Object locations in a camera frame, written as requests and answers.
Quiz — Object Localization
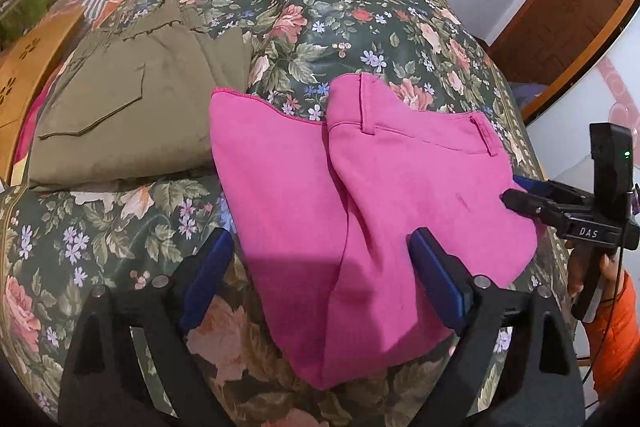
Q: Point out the pink pants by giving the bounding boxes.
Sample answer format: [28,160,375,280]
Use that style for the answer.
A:
[209,74,540,390]

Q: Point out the olive green pants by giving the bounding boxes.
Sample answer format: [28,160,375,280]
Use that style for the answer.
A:
[27,0,253,191]

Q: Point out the brown wooden door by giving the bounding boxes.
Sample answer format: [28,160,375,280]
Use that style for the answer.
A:
[490,0,639,122]

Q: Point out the orange sleeve forearm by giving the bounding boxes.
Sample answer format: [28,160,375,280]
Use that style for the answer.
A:
[585,272,639,402]

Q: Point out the right hand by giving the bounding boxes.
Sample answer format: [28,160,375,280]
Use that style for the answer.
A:
[565,241,625,300]

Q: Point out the floral bedspread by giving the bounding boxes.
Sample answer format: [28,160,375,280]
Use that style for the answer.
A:
[1,0,541,426]

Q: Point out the brown cardboard box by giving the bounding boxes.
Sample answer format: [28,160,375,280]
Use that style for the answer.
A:
[1,5,85,182]

